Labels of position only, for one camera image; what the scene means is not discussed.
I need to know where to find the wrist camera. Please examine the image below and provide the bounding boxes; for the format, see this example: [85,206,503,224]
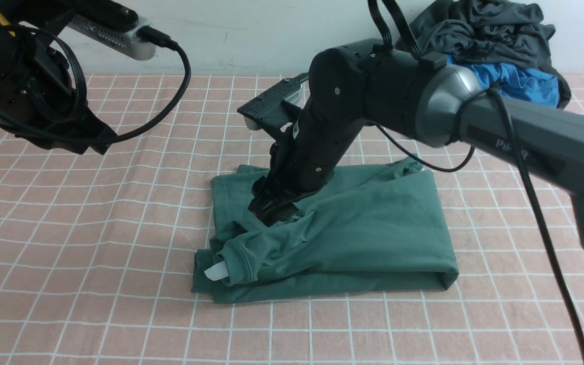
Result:
[237,72,308,139]
[65,1,174,61]

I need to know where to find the pink checkered table cloth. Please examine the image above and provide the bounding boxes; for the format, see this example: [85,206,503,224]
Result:
[0,76,581,364]

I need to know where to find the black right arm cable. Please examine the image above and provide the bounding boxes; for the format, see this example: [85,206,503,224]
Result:
[368,0,584,365]

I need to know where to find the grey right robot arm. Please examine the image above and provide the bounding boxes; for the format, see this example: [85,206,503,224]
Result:
[238,39,584,250]

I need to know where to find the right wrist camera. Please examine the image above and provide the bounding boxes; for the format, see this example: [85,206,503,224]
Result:
[237,72,308,139]

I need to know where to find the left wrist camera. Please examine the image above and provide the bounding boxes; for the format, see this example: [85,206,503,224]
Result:
[65,1,174,61]

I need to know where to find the blue garment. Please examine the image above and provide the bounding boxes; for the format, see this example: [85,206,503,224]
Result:
[447,55,560,107]

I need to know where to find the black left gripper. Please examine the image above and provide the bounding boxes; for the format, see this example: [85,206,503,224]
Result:
[0,10,118,154]

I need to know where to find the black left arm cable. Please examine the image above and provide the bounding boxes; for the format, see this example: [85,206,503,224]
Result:
[0,25,192,145]

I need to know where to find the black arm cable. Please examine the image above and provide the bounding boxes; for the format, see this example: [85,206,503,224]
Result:
[368,0,584,365]
[0,25,192,145]

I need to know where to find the green long sleeve shirt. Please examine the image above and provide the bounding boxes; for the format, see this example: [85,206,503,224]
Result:
[192,159,459,304]

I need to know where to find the dark grey garment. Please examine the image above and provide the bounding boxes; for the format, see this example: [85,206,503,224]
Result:
[410,1,572,109]

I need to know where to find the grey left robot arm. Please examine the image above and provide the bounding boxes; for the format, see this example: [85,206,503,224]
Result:
[0,1,117,155]

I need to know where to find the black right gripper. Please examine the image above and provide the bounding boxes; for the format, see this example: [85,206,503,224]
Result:
[248,100,366,226]

